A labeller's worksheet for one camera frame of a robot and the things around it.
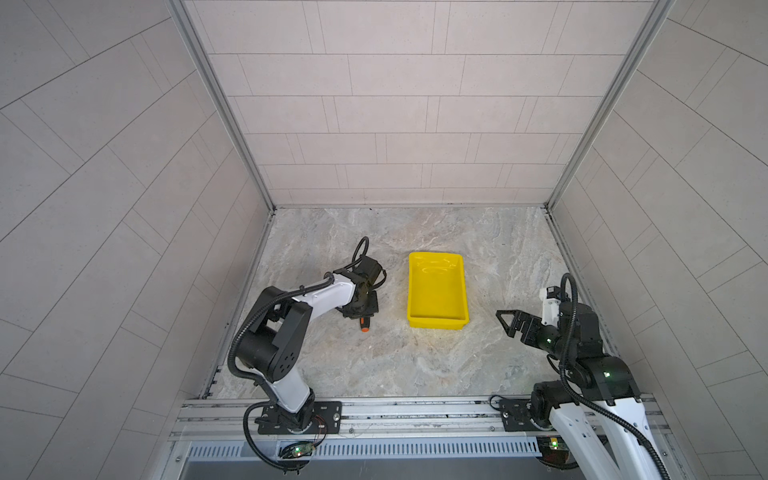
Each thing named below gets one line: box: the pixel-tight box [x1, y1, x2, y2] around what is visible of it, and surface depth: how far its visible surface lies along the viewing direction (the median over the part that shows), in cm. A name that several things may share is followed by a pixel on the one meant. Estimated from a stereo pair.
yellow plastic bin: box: [407, 253, 470, 331], surface depth 92 cm
